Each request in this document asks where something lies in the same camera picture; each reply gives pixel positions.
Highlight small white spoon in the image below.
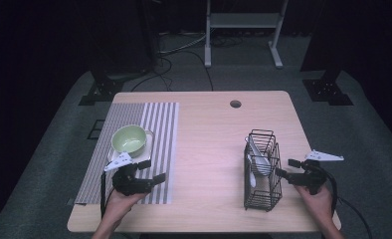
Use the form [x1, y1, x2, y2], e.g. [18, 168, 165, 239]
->
[247, 155, 258, 189]

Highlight black stand base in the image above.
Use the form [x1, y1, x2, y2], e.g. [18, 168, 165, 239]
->
[301, 66, 354, 107]
[78, 64, 125, 107]

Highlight green bowl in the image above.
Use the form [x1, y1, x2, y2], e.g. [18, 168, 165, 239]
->
[110, 124, 148, 158]

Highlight person's right hand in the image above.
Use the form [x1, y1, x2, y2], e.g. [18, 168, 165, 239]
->
[293, 184, 334, 228]

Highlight grey floor cable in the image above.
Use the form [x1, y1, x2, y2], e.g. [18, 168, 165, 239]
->
[157, 31, 208, 57]

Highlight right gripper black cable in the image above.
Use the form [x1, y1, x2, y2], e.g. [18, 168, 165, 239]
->
[316, 163, 374, 239]

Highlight grey striped placemat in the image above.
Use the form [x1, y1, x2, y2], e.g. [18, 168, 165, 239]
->
[74, 102, 180, 206]

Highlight black wire basket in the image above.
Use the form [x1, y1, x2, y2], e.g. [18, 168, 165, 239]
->
[243, 128, 284, 212]

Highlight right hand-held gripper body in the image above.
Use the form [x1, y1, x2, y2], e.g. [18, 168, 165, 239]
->
[287, 149, 345, 196]

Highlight black floor cable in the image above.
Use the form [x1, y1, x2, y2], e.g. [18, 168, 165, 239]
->
[129, 49, 215, 93]

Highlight white metal stand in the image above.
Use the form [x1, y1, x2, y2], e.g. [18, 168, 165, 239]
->
[204, 0, 290, 70]

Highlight person's left hand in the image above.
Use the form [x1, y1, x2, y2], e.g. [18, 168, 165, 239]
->
[100, 188, 149, 230]

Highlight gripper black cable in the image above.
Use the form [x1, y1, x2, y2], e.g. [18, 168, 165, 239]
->
[316, 163, 374, 239]
[99, 170, 116, 220]

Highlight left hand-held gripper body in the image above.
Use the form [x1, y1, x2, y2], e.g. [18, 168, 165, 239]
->
[102, 151, 155, 197]

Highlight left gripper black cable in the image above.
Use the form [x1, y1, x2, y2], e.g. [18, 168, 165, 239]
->
[99, 170, 116, 220]

